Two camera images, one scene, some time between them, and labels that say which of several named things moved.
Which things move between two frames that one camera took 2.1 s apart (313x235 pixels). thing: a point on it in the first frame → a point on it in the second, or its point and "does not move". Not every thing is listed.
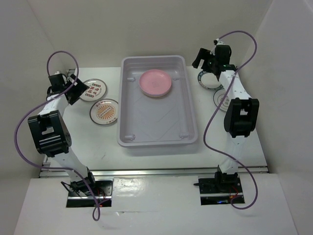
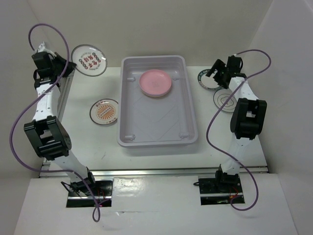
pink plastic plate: [155, 82] does not move
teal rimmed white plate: [209, 80] does not move
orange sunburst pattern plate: [104, 111] does not move
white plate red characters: [97, 91] → [90, 60]
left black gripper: [79, 88] → [58, 58]
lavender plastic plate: [156, 95] does not move
